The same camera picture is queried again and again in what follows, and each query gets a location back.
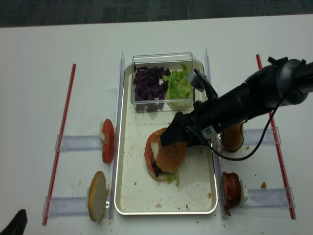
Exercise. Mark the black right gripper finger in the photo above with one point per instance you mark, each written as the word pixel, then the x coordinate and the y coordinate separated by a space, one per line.
pixel 176 131

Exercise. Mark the sliced meat stack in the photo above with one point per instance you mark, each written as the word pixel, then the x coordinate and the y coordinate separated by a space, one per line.
pixel 232 191

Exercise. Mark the purple cabbage pile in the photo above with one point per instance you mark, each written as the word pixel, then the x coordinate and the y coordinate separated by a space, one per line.
pixel 149 83

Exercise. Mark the clear lower left rail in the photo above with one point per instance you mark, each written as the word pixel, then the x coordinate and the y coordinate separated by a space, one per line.
pixel 65 206

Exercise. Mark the sesame top bun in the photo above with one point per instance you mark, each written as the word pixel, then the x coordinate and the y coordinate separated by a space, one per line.
pixel 172 156

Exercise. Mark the clear lower right rail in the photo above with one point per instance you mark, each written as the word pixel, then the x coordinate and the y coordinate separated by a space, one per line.
pixel 269 198

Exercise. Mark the bottom bun on tray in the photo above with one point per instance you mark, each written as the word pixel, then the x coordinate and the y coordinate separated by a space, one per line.
pixel 161 177

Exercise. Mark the purple cabbage on burger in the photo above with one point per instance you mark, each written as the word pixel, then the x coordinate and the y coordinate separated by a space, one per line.
pixel 156 169

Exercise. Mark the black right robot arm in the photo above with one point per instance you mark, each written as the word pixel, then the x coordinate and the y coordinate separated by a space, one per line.
pixel 282 83

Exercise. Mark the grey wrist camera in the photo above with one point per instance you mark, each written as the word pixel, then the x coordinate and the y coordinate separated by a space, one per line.
pixel 194 80

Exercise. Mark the metal baking tray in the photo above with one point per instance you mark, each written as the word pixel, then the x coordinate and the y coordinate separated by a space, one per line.
pixel 136 192

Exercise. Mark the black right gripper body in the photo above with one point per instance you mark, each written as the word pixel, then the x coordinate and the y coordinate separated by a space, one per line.
pixel 203 122

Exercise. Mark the black left gripper tip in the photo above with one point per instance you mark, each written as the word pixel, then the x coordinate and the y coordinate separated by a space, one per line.
pixel 17 225

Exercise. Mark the clear upper left rail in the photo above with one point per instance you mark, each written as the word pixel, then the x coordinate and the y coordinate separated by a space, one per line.
pixel 77 143

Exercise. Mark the clear plastic salad container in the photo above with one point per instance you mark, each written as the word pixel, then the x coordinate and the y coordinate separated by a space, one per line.
pixel 168 61

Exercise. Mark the tomato slice on tray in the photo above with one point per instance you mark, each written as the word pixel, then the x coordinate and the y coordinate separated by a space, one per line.
pixel 153 150

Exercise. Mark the red left strip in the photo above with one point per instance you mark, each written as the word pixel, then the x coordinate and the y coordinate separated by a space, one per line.
pixel 56 158

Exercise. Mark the white meat pusher block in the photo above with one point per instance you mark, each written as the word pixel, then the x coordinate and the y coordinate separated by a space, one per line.
pixel 244 194

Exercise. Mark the tomato slices stack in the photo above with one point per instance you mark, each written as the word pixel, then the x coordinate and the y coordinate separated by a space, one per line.
pixel 109 139

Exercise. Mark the red strip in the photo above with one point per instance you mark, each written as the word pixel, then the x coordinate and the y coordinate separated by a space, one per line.
pixel 56 158
pixel 272 176

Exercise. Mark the green lettuce pile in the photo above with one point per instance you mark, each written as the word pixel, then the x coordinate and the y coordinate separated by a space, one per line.
pixel 178 85

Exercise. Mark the white tomato pusher block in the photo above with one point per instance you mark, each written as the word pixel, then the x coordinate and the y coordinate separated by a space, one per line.
pixel 101 135

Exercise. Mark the red right strip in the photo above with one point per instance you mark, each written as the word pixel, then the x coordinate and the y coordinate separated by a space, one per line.
pixel 272 176

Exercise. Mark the left bun half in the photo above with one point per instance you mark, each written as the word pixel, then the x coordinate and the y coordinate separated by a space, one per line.
pixel 97 196

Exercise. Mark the lettuce on burger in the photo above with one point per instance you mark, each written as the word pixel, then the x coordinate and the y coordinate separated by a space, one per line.
pixel 173 177

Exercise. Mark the sesame bun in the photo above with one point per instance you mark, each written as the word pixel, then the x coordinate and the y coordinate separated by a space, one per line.
pixel 172 156
pixel 232 138

